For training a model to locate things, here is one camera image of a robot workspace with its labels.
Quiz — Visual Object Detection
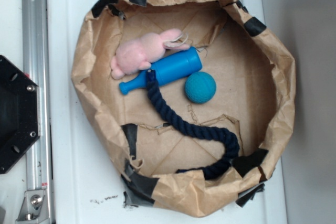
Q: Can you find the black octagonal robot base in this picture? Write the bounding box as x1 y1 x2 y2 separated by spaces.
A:
1 55 39 174

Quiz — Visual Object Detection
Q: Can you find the brown paper bag bin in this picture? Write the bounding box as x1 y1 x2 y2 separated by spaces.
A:
71 0 296 217

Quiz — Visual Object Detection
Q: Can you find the teal textured ball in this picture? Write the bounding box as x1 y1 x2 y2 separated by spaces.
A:
184 72 216 104

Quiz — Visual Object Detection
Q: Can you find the blue plastic bowling pin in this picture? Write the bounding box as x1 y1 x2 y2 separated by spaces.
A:
119 47 202 95

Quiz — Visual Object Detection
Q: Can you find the pink plush bunny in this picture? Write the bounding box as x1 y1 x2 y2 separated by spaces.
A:
110 28 191 80

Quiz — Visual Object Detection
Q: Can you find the dark blue twisted rope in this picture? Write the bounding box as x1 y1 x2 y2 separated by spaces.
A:
145 69 240 180

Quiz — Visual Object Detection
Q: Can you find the aluminium extrusion rail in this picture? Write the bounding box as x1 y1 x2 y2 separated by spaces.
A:
22 0 56 223

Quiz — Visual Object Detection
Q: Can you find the metal corner bracket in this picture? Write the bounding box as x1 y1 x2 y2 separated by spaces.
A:
15 189 51 224

